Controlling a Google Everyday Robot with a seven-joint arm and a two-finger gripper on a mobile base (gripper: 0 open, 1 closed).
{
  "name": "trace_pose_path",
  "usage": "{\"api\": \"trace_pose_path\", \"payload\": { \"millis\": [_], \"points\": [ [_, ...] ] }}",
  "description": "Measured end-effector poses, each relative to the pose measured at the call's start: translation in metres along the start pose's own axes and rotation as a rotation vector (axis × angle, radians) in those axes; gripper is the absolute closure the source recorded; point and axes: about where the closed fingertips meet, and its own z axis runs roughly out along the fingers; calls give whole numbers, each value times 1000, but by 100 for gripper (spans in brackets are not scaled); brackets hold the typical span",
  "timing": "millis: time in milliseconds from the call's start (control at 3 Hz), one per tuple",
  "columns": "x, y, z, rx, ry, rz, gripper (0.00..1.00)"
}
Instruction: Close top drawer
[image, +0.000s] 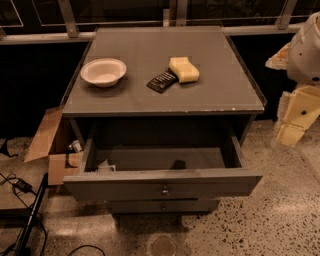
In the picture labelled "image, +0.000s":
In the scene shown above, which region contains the grey top drawer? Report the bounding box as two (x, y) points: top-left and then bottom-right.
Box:
(62, 128), (264, 202)

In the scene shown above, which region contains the grey drawer cabinet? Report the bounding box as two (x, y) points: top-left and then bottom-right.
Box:
(63, 27), (265, 213)

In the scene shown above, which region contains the white crumpled item in drawer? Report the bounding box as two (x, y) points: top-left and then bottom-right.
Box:
(97, 160), (116, 172)

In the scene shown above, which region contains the yellow sponge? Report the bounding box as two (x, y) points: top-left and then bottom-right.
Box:
(169, 57), (200, 83)

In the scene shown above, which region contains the black snack packet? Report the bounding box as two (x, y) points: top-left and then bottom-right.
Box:
(147, 68), (178, 93)

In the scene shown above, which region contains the round floor drain cover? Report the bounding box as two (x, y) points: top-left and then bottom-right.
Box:
(150, 235), (176, 256)

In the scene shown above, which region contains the white paper bowl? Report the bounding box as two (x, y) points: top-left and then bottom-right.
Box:
(80, 58), (127, 88)

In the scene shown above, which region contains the small bottle in box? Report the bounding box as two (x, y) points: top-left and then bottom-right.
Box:
(69, 140), (82, 153)

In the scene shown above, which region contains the brown cardboard box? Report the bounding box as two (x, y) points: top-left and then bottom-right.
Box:
(24, 107), (83, 185)

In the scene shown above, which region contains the black floor stand bar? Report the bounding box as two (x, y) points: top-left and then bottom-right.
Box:
(14, 173), (48, 256)

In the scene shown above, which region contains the metal railing frame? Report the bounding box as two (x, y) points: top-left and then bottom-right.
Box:
(0, 0), (320, 44)

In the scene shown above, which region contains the black power adapter with cable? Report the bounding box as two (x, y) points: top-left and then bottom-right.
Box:
(0, 173), (35, 194)

